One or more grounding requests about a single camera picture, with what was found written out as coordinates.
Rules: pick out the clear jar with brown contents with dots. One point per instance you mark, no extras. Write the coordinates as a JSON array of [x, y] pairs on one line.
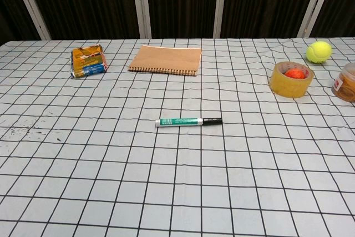
[[345, 85]]

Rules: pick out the yellowish clear tape roll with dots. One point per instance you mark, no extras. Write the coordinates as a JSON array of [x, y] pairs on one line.
[[288, 85]]

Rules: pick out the white black checkered tablecloth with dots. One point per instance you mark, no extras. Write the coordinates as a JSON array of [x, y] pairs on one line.
[[177, 165]]

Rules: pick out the green marker body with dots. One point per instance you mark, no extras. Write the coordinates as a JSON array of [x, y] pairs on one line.
[[180, 121]]

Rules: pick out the brown spiral notebook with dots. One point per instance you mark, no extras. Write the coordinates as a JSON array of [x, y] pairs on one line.
[[169, 59]]

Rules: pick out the black marker cap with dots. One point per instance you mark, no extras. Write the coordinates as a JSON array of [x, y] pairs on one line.
[[213, 121]]

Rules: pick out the yellow tennis ball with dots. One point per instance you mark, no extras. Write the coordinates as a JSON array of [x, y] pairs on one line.
[[319, 52]]

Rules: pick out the white screen frame post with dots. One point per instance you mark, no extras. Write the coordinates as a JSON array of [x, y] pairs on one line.
[[142, 4], [33, 6], [223, 4], [316, 4]]

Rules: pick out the orange ball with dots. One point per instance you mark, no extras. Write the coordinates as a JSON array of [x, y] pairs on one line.
[[296, 74]]

